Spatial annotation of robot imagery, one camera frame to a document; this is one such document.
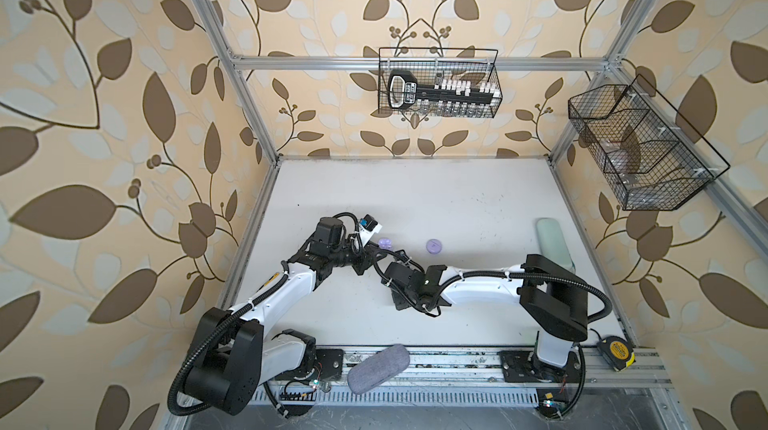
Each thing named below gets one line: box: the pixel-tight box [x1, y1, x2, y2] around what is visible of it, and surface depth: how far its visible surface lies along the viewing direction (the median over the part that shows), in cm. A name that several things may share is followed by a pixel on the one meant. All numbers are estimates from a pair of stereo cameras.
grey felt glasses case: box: [347, 344, 410, 395], surface depth 72 cm
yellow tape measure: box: [597, 335, 636, 372], surface depth 75 cm
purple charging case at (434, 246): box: [426, 238, 443, 255], surface depth 96 cm
